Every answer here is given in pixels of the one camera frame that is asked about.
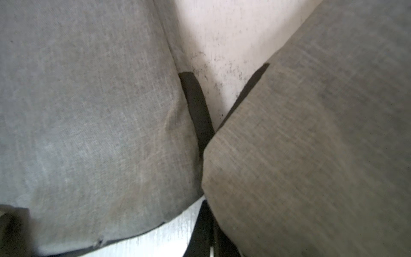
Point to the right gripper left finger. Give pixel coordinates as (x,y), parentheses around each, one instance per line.
(201,238)

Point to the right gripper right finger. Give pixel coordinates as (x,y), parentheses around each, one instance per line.
(223,247)

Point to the grey laptop bag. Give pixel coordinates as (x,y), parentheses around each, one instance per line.
(316,160)
(103,122)

